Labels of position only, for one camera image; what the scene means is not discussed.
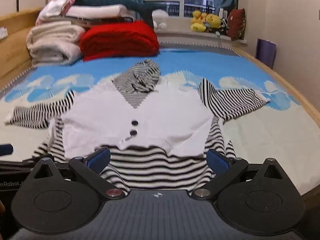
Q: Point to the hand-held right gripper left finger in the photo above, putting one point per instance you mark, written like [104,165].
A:
[98,160]

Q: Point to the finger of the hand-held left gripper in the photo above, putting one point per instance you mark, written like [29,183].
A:
[5,149]

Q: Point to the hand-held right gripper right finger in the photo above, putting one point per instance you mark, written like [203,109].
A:
[218,163]

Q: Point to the black white striped hooded sweater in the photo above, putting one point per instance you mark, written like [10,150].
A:
[125,112]

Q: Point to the speckled white folded blanket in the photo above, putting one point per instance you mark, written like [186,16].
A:
[50,53]

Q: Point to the purple box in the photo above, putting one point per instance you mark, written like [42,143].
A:
[265,53]

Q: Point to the red folded blanket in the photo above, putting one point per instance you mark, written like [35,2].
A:
[120,40]

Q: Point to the white window sill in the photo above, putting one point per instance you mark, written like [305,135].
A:
[200,38]

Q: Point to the cream folded blanket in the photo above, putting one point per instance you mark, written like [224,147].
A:
[55,31]

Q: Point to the black white striped plush toy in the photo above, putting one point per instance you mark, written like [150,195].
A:
[223,26]

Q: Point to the dark star print blanket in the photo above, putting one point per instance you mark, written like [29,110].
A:
[105,21]

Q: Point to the dark red cushion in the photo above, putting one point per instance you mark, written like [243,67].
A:
[236,23]

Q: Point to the yellow bear plush toy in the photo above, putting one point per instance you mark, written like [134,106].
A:
[214,21]

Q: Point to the yellow duck plush toy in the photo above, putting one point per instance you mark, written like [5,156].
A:
[198,21]

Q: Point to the white folded quilt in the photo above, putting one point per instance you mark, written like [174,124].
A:
[97,10]

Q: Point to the white pink folded cloth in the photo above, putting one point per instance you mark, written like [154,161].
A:
[55,6]

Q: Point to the wooden bed frame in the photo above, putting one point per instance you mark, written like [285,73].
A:
[12,52]

